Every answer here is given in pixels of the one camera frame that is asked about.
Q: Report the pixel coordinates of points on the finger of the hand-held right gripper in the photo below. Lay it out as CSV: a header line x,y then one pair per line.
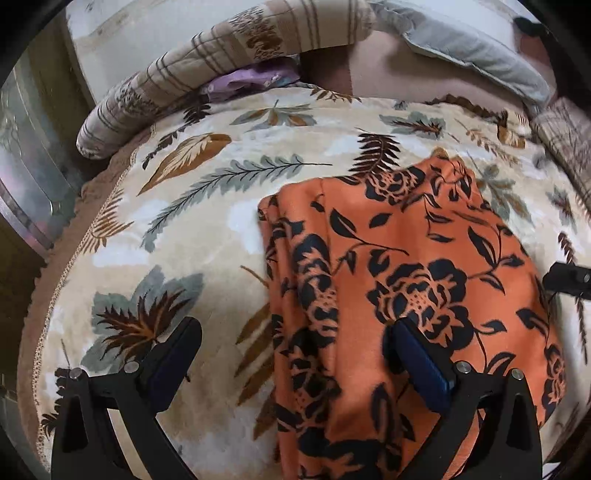
x,y
568,279

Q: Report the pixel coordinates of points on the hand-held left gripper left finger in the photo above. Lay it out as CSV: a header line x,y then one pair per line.
x,y
166,374

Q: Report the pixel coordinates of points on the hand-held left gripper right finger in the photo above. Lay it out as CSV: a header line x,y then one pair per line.
x,y
427,376

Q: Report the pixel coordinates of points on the orange black floral garment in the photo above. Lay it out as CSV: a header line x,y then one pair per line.
x,y
397,249

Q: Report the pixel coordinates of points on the cream leaf-print blanket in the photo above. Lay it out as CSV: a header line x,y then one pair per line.
x,y
207,258

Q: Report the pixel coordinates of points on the plaid beige pillow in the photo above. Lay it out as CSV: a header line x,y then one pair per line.
x,y
565,134

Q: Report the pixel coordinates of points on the black object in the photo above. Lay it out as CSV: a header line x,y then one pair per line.
x,y
551,60

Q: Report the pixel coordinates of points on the glass window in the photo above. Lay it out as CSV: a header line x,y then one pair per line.
x,y
32,184

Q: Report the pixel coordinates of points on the grey pillow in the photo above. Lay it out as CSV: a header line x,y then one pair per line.
x,y
466,41

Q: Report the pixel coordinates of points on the mauve bed sheet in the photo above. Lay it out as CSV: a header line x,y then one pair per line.
x,y
392,69

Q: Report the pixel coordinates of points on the purple cloth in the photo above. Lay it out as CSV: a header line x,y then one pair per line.
x,y
244,78

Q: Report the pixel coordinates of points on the striped beige pillow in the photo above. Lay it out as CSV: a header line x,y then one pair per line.
x,y
207,50

